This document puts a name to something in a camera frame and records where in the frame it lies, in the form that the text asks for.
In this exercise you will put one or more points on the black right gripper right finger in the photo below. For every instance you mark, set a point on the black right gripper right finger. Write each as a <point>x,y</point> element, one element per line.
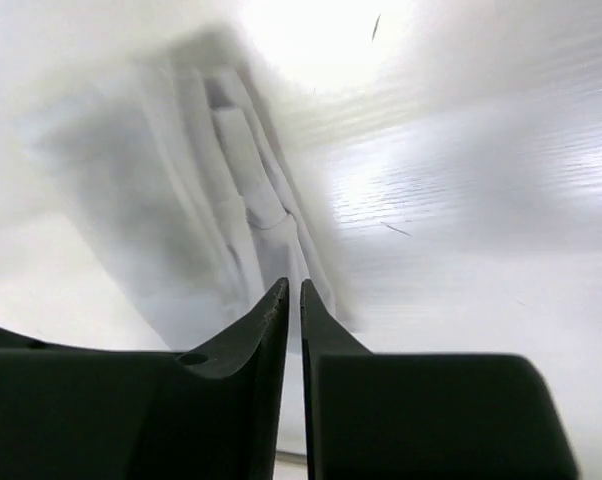
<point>423,416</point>

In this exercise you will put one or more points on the white skirt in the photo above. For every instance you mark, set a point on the white skirt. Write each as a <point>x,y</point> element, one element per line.
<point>169,166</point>

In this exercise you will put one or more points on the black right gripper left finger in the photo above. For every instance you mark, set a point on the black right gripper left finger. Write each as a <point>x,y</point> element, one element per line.
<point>208,413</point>

